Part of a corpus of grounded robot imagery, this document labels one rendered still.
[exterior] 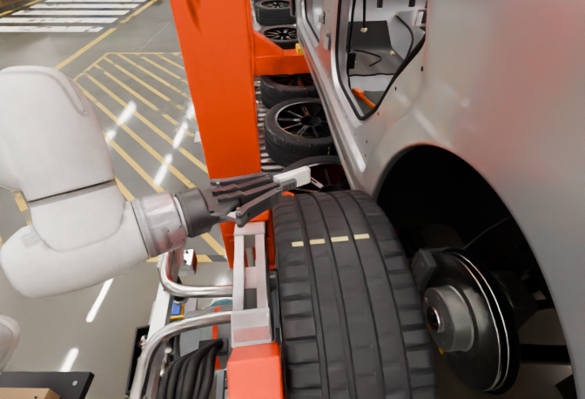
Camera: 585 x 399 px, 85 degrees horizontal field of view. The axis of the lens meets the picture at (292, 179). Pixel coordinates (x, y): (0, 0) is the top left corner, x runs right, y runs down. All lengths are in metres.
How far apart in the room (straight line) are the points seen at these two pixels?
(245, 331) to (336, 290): 0.16
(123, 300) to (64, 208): 1.64
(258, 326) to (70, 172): 0.36
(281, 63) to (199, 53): 2.10
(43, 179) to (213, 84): 0.49
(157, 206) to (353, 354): 0.36
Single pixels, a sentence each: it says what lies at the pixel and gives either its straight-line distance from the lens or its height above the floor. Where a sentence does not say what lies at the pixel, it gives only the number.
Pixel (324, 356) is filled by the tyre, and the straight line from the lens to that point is 0.56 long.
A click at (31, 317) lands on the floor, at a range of 2.29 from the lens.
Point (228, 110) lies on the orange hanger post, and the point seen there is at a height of 1.24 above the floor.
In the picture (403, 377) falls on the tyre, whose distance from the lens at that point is 0.60.
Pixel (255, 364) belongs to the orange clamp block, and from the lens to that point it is 0.52.
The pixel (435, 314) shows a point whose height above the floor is 0.88.
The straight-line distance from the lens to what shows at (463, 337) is 0.92.
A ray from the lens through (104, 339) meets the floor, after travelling 2.02.
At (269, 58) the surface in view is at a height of 0.66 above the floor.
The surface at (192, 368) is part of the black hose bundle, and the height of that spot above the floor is 1.05.
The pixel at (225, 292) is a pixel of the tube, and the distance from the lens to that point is 0.75.
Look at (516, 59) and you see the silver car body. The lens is 0.55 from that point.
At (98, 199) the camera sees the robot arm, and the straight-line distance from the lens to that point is 0.48.
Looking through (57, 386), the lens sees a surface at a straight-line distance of 1.65.
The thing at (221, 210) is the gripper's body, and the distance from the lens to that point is 0.50.
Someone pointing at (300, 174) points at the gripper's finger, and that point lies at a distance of 0.58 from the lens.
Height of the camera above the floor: 1.65
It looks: 41 degrees down
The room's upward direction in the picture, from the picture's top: straight up
